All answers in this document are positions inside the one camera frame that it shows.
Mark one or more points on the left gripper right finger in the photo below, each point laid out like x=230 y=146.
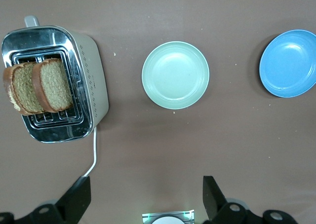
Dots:
x=217 y=204

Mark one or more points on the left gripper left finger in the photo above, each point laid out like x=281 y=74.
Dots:
x=74 y=201

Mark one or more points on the brown bread slice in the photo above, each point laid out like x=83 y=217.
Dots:
x=22 y=88
x=54 y=85

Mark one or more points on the green plate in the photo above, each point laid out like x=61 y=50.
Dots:
x=175 y=74

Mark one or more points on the blue plate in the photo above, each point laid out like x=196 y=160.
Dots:
x=288 y=63

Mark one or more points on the beige chrome toaster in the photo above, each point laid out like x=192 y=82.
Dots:
x=91 y=68

